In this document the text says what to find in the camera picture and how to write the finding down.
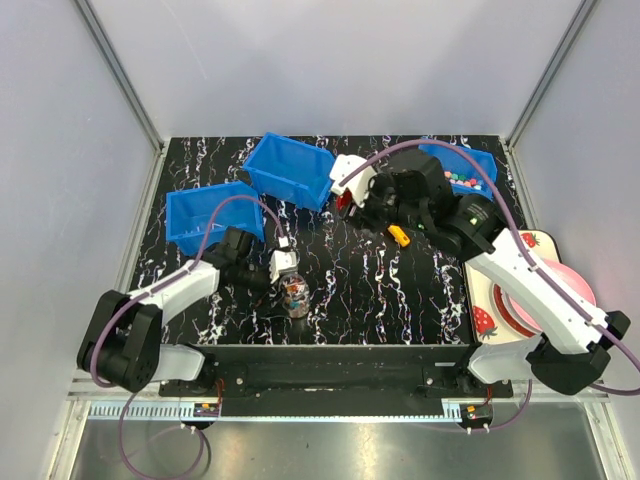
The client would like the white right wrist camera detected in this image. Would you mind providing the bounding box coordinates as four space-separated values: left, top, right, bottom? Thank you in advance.
329 154 377 208

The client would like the aluminium corner post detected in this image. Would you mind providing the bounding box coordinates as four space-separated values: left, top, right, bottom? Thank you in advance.
505 0 599 148
71 0 164 152

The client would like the aluminium corner post left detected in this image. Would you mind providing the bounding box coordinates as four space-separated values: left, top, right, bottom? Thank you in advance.
71 0 164 152

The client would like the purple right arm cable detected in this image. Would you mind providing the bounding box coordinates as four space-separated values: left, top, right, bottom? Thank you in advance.
337 139 640 434

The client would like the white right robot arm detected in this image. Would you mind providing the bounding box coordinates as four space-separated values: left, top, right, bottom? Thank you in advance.
330 141 630 397

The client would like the red jar lid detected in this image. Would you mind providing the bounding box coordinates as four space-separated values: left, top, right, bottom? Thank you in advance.
336 191 357 215

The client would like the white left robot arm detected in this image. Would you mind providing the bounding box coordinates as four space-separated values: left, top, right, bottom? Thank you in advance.
76 227 297 396

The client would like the strawberry print tray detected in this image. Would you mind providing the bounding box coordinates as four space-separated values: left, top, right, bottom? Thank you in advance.
462 228 561 346

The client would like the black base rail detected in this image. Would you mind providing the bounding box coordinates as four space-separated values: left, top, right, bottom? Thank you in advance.
159 345 513 421

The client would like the pink plate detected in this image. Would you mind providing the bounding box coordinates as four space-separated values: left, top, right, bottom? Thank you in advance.
509 258 596 336

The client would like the blue bin with star candies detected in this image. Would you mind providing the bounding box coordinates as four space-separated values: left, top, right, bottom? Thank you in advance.
243 133 335 212

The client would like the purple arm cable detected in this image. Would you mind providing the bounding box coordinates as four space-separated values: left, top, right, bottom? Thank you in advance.
337 139 640 434
87 194 291 475

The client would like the red plate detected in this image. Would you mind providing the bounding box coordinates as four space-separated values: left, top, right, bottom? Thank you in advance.
492 284 535 338

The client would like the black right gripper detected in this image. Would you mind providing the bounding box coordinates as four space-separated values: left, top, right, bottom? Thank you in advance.
337 166 428 241

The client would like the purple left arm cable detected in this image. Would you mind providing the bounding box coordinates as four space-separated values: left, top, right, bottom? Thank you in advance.
87 194 291 475

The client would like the yellow plastic scoop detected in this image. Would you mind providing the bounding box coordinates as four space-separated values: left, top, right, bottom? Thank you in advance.
387 225 411 248

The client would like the blue bin with flower candies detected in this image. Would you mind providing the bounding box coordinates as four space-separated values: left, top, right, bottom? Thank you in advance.
419 145 497 201

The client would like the blue bin with lollipops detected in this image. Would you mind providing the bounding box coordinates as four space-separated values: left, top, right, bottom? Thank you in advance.
165 181 265 256

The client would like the aluminium corner post right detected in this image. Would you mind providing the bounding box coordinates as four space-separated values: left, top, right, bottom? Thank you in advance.
505 0 599 148

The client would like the clear plastic jar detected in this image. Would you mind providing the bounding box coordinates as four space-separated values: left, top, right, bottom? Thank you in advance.
280 272 310 319

